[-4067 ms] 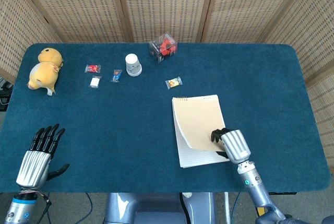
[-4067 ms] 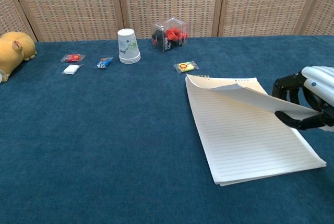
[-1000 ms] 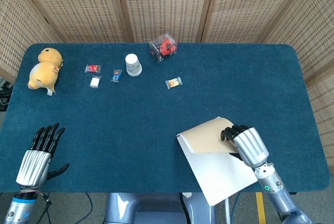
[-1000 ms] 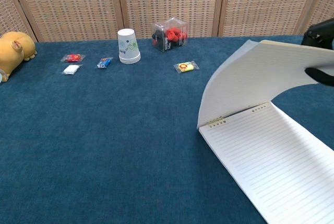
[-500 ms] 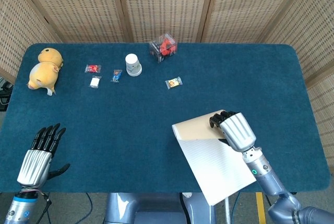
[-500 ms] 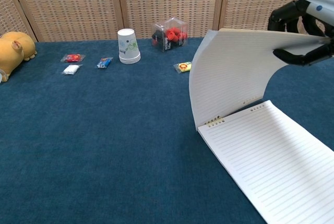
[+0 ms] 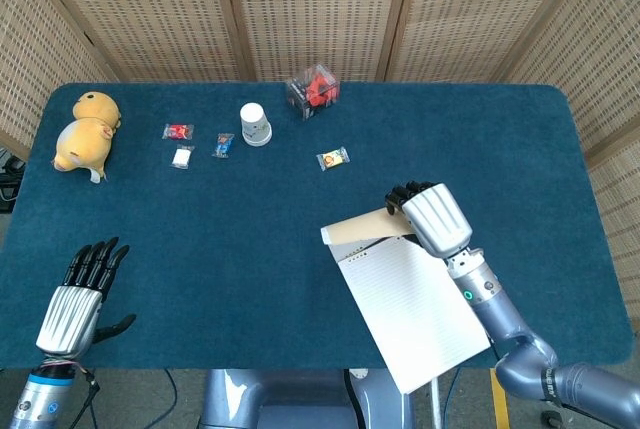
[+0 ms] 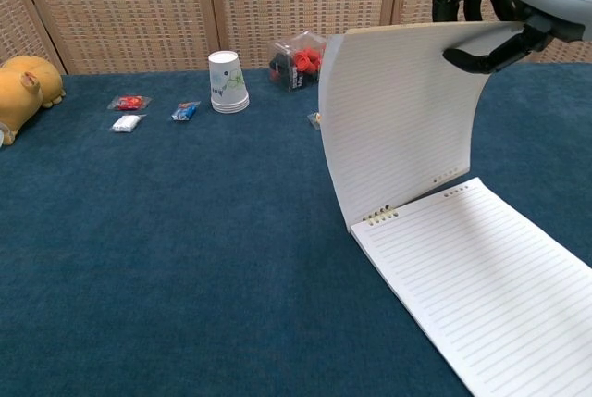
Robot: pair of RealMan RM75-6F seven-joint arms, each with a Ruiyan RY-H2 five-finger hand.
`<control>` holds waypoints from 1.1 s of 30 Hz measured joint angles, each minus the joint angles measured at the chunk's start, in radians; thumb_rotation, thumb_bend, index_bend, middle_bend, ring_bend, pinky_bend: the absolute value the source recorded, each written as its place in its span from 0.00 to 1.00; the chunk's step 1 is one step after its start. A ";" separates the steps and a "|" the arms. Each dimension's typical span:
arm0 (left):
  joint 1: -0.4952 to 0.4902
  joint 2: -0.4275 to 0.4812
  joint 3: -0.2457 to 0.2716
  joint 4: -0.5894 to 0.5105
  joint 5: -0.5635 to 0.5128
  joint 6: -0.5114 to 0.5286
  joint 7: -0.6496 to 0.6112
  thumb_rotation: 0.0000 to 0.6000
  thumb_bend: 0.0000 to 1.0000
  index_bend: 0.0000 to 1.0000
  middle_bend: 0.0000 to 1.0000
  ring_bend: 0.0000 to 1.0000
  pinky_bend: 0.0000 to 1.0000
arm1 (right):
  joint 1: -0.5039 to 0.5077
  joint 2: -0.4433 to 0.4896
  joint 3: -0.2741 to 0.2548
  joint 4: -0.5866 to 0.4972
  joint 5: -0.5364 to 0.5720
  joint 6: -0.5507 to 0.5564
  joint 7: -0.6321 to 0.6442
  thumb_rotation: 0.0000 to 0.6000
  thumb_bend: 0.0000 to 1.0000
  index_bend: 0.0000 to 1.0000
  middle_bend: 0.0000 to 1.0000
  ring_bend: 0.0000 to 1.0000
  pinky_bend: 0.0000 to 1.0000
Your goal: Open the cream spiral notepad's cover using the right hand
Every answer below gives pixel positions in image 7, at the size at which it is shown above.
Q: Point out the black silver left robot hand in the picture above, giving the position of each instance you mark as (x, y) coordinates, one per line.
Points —
(70, 319)

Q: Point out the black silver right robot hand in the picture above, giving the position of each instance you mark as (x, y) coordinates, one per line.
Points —
(437, 221)

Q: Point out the cream notepad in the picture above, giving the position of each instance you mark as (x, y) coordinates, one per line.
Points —
(415, 309)

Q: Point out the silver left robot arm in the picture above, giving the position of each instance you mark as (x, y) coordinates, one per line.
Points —
(40, 399)

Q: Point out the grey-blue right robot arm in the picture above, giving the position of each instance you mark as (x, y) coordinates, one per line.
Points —
(500, 314)

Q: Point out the yellow candy packet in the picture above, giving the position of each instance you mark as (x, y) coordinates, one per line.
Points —
(332, 159)

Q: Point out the black equipment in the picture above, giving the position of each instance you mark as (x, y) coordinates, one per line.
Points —
(10, 184)

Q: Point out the blue table cloth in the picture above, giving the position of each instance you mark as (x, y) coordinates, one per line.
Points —
(225, 249)

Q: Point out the yellow plush toy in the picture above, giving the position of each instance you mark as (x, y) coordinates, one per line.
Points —
(85, 141)

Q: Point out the clear box with red pieces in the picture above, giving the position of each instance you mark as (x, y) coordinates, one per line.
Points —
(314, 91)

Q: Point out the white table leg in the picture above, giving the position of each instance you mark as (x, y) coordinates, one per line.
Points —
(436, 406)

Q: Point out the white candy packet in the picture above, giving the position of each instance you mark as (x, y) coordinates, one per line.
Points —
(182, 157)

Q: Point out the white paper cup stack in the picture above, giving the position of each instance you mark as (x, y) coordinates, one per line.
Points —
(254, 126)

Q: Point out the red candy packet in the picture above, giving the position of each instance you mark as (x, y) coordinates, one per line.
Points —
(177, 131)

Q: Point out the grey-blue robot torso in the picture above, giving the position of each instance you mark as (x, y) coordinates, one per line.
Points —
(280, 399)

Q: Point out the blue candy packet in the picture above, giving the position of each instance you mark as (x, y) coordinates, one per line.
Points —
(223, 145)

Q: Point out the woven bamboo folding screen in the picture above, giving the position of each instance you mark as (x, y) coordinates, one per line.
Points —
(320, 9)

